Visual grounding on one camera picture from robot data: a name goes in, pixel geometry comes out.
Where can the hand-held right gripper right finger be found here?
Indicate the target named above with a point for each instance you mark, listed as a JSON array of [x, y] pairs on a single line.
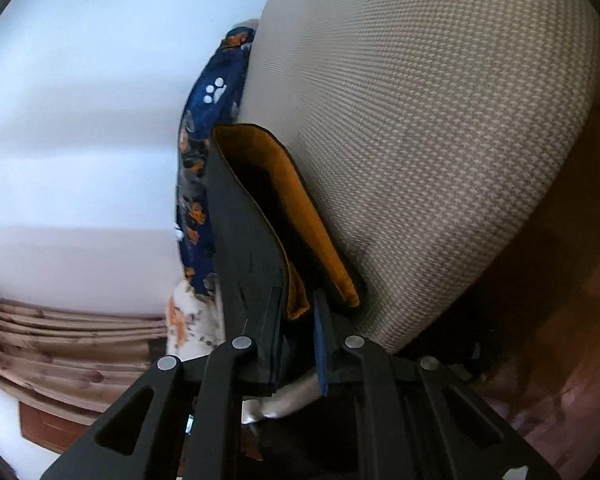
[[322, 345]]

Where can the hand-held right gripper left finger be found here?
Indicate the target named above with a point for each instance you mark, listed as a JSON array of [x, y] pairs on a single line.
[[225, 375]]

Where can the black pants with orange lining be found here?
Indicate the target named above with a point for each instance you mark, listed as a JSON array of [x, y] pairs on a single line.
[[240, 220]]

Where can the floral white orange pillow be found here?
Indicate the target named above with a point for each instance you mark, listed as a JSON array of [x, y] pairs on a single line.
[[185, 320]]

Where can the beige pleated curtain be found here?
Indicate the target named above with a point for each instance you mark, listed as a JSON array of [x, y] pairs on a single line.
[[55, 350]]

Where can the brown wooden furniture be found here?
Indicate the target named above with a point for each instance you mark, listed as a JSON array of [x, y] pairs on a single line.
[[55, 427]]

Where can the beige woven mattress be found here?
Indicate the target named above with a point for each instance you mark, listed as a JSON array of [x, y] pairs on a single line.
[[430, 135]]

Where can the navy dog print blanket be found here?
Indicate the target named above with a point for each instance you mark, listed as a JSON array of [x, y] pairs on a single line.
[[205, 105]]

